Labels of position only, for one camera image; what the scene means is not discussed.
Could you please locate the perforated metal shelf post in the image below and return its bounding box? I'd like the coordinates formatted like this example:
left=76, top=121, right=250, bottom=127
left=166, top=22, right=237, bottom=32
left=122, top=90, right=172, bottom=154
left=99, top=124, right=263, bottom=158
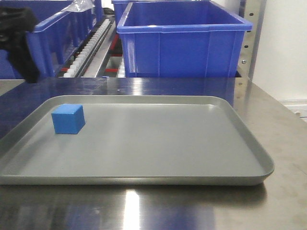
left=237, top=0, right=267, bottom=80

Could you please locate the clear plastic bag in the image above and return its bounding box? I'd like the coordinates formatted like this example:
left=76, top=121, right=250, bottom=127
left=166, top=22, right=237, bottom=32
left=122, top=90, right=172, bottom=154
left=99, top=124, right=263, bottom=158
left=63, top=0, right=94, bottom=12

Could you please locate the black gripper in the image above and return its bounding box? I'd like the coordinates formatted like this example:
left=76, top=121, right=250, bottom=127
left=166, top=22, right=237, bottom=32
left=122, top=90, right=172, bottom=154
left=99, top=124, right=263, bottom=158
left=0, top=7, right=39, bottom=83

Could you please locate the blue plastic bin right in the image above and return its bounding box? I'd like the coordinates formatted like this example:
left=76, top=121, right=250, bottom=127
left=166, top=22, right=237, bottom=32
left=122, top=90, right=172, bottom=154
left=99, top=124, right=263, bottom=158
left=117, top=0, right=253, bottom=78

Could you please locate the white roller conveyor rail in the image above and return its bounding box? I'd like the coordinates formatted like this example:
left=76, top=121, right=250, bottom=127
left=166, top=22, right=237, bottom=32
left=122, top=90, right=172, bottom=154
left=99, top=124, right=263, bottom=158
left=63, top=19, right=111, bottom=78

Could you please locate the blue foam cube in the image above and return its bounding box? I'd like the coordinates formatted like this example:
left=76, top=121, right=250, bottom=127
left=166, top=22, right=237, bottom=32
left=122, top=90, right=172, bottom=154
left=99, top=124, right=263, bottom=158
left=51, top=104, right=85, bottom=134

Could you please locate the blue plastic bin left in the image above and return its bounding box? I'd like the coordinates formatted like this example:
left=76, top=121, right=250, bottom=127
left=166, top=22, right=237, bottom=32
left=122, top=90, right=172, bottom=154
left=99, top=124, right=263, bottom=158
left=0, top=0, right=104, bottom=79

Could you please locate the blue plastic bin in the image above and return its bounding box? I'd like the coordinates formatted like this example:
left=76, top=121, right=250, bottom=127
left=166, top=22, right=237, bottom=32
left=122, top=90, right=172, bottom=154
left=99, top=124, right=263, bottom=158
left=0, top=0, right=104, bottom=79
left=117, top=0, right=253, bottom=78

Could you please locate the grey metal tray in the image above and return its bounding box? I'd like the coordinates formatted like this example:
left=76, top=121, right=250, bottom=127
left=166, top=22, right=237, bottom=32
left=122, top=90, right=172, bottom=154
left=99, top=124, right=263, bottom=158
left=0, top=95, right=274, bottom=186

